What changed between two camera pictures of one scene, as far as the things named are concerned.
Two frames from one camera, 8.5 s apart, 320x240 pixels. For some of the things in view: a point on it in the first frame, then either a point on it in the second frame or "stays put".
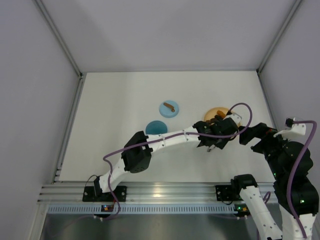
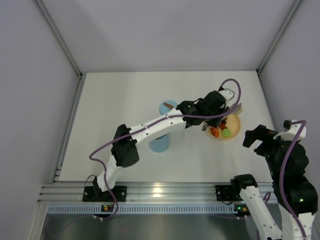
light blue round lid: (168, 108) stays put
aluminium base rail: (65, 193) stays put
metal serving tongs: (211, 147) → (238, 111)
